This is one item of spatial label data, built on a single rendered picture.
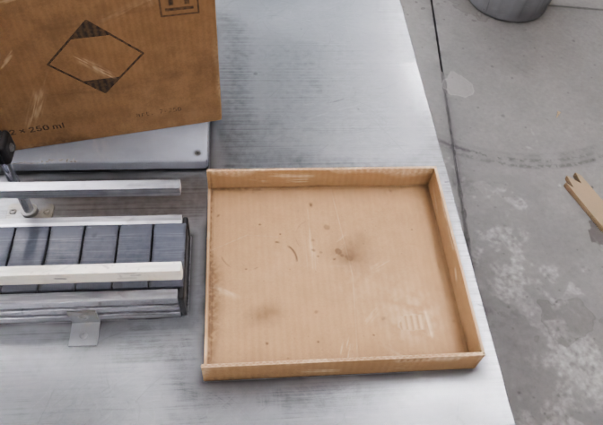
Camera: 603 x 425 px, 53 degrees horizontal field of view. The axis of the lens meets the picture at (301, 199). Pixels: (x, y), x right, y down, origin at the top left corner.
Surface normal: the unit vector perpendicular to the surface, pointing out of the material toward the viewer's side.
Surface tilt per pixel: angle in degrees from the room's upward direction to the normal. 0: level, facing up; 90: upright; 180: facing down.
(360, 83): 0
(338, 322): 0
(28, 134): 90
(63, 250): 0
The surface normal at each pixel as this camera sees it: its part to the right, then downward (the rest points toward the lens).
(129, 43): 0.26, 0.79
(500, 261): 0.07, -0.59
